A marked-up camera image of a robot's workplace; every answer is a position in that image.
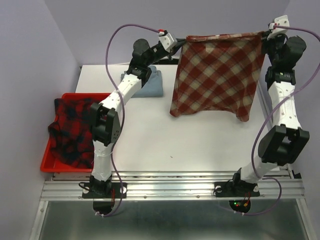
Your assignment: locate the light blue denim skirt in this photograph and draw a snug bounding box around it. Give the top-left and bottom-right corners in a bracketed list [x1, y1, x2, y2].
[132, 65, 164, 98]

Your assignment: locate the red cream plaid skirt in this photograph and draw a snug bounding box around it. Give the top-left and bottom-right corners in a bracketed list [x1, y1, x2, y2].
[169, 31, 265, 122]

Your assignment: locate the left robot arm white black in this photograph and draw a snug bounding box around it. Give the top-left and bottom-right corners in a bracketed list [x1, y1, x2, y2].
[89, 37, 186, 197]

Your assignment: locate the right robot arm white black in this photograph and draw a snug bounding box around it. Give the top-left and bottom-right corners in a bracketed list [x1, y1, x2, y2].
[230, 32, 310, 195]

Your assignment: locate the red navy plaid skirt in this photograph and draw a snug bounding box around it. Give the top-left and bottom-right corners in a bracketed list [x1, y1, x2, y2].
[48, 98, 94, 169]

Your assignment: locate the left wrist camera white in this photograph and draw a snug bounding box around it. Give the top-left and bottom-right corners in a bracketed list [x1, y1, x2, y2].
[157, 29, 178, 52]

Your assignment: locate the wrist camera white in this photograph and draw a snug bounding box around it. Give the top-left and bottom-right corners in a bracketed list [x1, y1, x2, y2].
[157, 29, 178, 52]
[267, 15, 290, 40]

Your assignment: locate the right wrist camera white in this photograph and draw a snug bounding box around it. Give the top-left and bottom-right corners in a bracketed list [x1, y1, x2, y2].
[267, 15, 290, 40]

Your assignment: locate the aluminium frame rail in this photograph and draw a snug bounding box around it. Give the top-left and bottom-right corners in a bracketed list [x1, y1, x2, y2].
[30, 168, 317, 240]

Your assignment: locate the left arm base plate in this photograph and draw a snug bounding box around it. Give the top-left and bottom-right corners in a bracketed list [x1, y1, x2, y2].
[78, 182, 127, 199]

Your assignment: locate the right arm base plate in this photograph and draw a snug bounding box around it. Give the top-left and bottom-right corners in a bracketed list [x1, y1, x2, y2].
[213, 181, 260, 198]

